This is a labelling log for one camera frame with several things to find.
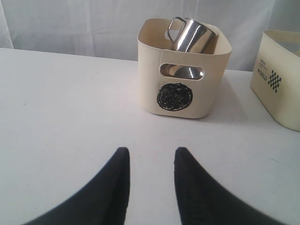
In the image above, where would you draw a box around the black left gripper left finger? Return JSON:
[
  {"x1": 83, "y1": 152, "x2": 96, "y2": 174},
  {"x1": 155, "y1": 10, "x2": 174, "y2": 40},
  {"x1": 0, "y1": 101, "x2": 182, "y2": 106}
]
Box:
[{"x1": 27, "y1": 147, "x2": 130, "y2": 225}]

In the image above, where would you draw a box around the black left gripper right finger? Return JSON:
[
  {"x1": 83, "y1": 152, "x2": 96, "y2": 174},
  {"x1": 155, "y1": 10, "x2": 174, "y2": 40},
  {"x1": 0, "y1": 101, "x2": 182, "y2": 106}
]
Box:
[{"x1": 174, "y1": 147, "x2": 280, "y2": 225}]

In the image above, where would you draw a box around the stainless steel bowl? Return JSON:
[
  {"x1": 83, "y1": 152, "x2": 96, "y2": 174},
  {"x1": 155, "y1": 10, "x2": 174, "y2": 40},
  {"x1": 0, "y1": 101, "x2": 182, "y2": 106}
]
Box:
[{"x1": 160, "y1": 64, "x2": 204, "y2": 80}]

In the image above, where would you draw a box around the cream bin with circle mark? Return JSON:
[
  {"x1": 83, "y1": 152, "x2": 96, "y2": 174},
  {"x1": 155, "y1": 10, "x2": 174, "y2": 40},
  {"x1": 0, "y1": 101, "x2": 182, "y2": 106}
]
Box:
[{"x1": 137, "y1": 18, "x2": 233, "y2": 119}]

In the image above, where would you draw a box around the cream bin with triangle mark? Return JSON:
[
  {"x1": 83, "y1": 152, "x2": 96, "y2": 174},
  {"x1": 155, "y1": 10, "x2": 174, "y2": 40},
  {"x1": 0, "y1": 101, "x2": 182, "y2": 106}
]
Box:
[{"x1": 250, "y1": 30, "x2": 300, "y2": 131}]

